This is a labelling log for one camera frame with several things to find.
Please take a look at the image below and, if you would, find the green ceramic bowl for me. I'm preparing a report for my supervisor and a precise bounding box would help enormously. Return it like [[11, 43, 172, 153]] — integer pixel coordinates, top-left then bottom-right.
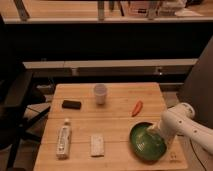
[[129, 122, 167, 162]]

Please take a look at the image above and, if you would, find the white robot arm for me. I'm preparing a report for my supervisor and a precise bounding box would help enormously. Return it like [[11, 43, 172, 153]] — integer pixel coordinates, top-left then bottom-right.
[[147, 103, 213, 155]]

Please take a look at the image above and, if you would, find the orange carrot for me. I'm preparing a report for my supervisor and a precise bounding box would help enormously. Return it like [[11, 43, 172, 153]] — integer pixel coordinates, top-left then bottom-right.
[[132, 101, 143, 117]]

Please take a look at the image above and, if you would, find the grey cabinet right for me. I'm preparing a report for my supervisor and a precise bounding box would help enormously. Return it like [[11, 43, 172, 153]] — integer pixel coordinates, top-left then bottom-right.
[[178, 45, 213, 129]]

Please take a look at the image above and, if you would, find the white sponge block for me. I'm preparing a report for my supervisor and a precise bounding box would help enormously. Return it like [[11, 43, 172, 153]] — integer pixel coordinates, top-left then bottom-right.
[[90, 134, 104, 157]]

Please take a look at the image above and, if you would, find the black rectangular block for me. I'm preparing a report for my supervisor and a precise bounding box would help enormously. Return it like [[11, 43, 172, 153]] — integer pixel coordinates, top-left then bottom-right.
[[62, 100, 81, 109]]

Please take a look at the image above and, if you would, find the white plastic bottle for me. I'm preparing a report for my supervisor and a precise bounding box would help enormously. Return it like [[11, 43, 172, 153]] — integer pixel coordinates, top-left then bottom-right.
[[56, 118, 71, 160]]

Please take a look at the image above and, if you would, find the black office chair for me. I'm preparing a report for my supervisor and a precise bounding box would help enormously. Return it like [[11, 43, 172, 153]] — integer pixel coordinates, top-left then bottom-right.
[[0, 14, 50, 171]]

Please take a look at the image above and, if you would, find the black cable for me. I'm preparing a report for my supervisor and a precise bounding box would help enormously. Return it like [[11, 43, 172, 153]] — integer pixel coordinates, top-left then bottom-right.
[[189, 138, 208, 171]]

